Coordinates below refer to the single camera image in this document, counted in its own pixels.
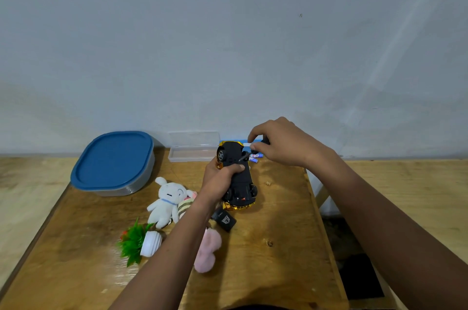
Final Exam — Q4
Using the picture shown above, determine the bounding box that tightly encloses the grey container with blue lid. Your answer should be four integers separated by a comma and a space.
70, 131, 156, 197

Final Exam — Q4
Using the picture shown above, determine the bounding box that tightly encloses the small black plastic cover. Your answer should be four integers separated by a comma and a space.
211, 207, 237, 233

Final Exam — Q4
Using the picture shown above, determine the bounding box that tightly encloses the person's right forearm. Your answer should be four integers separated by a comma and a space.
306, 149, 468, 310

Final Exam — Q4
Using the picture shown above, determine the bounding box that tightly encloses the person's left forearm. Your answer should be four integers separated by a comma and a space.
109, 195, 221, 310

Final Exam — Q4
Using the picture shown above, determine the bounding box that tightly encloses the black and gold toy car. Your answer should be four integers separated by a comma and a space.
215, 140, 259, 212

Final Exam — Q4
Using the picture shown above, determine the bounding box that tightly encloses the person's right hand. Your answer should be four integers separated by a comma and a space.
247, 116, 337, 169

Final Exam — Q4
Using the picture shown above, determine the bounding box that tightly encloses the pink striped plush toy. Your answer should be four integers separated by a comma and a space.
178, 190, 223, 274

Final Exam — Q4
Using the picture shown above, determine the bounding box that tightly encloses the white plush bunny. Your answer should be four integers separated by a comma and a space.
146, 176, 188, 230

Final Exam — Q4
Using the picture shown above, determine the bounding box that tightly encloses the person's left hand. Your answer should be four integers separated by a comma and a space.
197, 156, 246, 209

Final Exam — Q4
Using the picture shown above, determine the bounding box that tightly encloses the green plant in white pot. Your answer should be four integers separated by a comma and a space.
117, 218, 164, 268

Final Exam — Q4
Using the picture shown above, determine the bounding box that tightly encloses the black screwdriver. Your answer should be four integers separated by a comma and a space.
239, 137, 271, 163

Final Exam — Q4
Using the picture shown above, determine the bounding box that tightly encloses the clear plastic box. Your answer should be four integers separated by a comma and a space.
168, 131, 221, 163

